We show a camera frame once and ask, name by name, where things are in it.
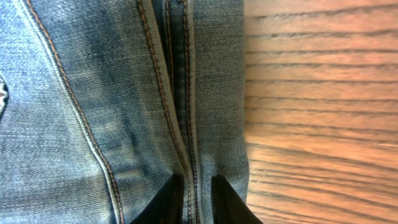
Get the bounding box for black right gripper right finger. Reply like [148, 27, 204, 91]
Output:
[211, 175, 262, 224]

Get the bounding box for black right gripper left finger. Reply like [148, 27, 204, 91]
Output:
[131, 174, 184, 224]

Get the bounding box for light blue jeans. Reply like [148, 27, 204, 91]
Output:
[1, 0, 249, 223]

